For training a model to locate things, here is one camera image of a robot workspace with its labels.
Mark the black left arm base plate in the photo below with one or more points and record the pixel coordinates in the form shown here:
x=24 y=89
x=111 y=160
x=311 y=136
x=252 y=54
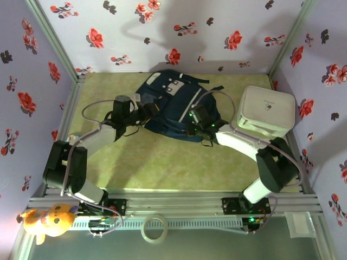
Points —
x=119 y=205

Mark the aluminium corner post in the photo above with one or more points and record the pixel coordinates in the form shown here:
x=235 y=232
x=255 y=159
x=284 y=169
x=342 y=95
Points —
x=52 y=38
x=291 y=38

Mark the green marbled table mat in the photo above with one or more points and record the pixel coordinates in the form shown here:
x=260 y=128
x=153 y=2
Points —
x=162 y=173

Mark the clear tape roll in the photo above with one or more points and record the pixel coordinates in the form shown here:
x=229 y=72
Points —
x=154 y=240

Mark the white zip pouch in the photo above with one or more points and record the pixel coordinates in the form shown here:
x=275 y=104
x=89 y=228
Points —
x=265 y=108

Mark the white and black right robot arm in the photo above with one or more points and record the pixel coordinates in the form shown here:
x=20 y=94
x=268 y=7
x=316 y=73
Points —
x=238 y=143

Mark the aluminium side rail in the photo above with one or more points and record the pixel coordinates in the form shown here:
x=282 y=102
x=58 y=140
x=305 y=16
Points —
x=63 y=122

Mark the circuit board with green light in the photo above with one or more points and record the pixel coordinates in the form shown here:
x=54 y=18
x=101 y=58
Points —
x=253 y=220

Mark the navy blue backpack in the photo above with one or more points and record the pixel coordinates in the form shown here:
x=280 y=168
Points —
x=173 y=108

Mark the white paper packet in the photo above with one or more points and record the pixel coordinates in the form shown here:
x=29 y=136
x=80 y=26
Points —
x=299 y=224

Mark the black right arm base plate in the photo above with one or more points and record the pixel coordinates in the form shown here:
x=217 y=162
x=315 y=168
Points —
x=230 y=205

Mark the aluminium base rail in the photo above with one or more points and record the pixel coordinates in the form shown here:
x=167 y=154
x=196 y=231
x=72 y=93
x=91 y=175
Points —
x=173 y=203

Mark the orange plush toy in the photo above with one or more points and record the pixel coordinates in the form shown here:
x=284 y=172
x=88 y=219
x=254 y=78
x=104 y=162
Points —
x=54 y=219

